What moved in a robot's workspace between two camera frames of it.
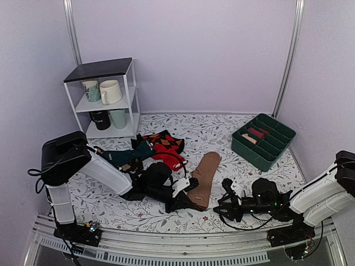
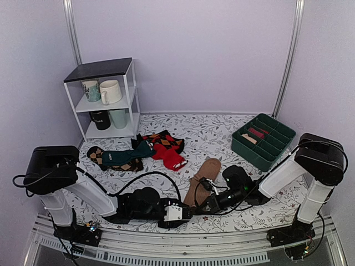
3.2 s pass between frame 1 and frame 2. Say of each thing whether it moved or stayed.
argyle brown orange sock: stayed
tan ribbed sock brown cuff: moved
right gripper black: moved
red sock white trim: stayed
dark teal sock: stayed
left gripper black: moved
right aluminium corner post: stayed
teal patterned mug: stayed
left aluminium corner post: stayed
